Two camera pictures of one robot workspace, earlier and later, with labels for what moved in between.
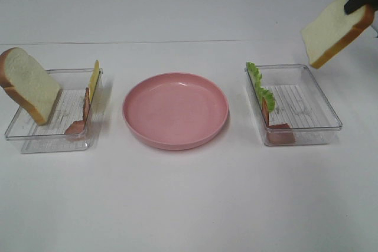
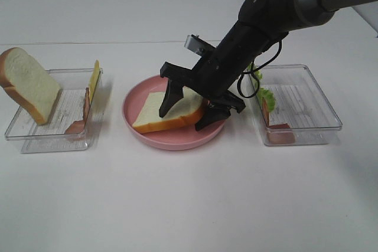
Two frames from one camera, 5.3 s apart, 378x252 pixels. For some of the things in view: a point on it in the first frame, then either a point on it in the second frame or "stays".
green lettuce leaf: [256, 77] stays
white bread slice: [29, 83] stays
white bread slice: [334, 28] -> [150, 104]
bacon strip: [277, 134] stays
